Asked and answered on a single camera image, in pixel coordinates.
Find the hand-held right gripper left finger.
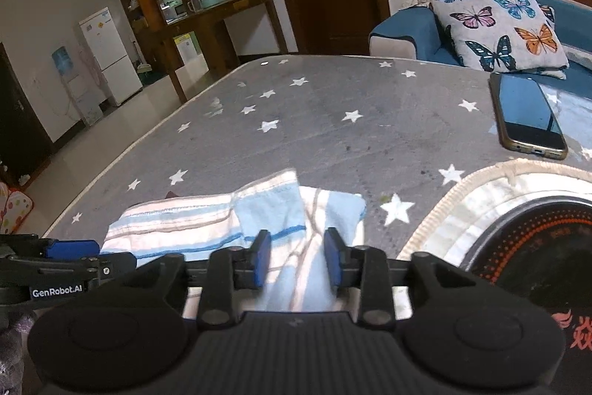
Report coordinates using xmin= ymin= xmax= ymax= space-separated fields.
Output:
xmin=118 ymin=230 xmax=273 ymax=329

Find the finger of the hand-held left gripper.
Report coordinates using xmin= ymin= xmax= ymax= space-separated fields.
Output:
xmin=62 ymin=251 xmax=138 ymax=281
xmin=46 ymin=239 xmax=101 ymax=259

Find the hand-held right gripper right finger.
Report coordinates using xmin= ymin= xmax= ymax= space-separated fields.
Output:
xmin=324 ymin=228 xmax=472 ymax=329

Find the blue striped baby shirt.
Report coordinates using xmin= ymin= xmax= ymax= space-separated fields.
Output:
xmin=101 ymin=168 xmax=366 ymax=312

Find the dotted colourful cushion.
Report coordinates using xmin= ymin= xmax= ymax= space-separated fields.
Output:
xmin=0 ymin=182 xmax=37 ymax=235

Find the dark door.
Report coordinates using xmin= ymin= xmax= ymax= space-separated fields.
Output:
xmin=0 ymin=42 xmax=54 ymax=187

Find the grey star-print tablecloth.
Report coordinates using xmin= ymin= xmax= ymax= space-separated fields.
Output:
xmin=41 ymin=55 xmax=592 ymax=317

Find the white water dispenser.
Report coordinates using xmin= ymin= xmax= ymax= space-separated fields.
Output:
xmin=58 ymin=71 xmax=103 ymax=127

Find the pink hanging cloth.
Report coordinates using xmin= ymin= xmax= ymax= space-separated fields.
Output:
xmin=76 ymin=48 xmax=108 ymax=93

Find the blue water bottle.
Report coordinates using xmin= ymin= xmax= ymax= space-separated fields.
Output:
xmin=52 ymin=46 xmax=75 ymax=76

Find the white refrigerator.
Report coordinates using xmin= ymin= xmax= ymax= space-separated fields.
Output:
xmin=78 ymin=7 xmax=144 ymax=106

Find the black round induction cooktop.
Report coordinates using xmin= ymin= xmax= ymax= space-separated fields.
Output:
xmin=465 ymin=200 xmax=592 ymax=395

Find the white box yellow label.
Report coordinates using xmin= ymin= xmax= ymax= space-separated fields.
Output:
xmin=172 ymin=31 xmax=209 ymax=69

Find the dark smartphone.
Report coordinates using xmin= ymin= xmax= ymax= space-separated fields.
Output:
xmin=489 ymin=72 xmax=569 ymax=160

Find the blue sofa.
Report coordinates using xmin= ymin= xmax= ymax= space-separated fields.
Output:
xmin=369 ymin=0 xmax=592 ymax=88

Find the butterfly print pillow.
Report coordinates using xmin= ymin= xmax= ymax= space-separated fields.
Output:
xmin=430 ymin=0 xmax=569 ymax=80

